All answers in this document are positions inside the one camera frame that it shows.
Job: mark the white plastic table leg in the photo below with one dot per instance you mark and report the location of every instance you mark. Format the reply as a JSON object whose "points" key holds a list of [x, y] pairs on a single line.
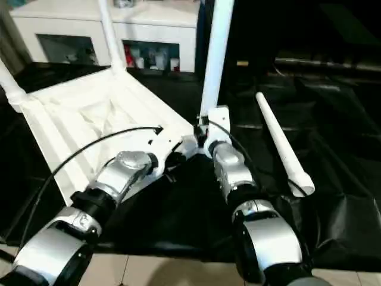
{"points": [[282, 143], [10, 83], [215, 59], [111, 35]]}

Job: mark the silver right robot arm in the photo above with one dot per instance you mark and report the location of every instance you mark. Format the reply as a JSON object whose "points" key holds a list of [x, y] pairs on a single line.
{"points": [[235, 172]]}

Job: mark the grey curtain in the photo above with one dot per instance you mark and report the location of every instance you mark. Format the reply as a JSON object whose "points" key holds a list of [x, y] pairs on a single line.
{"points": [[10, 38]]}

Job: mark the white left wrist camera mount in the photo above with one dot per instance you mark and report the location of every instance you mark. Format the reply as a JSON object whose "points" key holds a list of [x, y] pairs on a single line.
{"points": [[163, 143]]}

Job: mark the white glass door cabinet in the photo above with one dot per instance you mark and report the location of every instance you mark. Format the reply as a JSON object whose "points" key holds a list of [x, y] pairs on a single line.
{"points": [[74, 24]]}

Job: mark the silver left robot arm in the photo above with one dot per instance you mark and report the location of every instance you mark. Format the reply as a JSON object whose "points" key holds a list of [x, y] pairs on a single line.
{"points": [[119, 175]]}

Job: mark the black work mat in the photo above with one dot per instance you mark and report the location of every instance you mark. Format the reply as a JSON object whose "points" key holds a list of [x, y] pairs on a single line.
{"points": [[327, 149]]}

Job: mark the small yellow label tag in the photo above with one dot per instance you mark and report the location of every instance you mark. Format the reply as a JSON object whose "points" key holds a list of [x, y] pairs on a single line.
{"points": [[242, 63]]}

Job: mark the white plastic table top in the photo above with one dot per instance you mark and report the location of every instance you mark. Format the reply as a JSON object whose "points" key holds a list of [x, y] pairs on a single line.
{"points": [[89, 119]]}

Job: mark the red white bottle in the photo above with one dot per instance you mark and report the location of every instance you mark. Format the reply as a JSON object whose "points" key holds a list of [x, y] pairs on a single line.
{"points": [[128, 56]]}

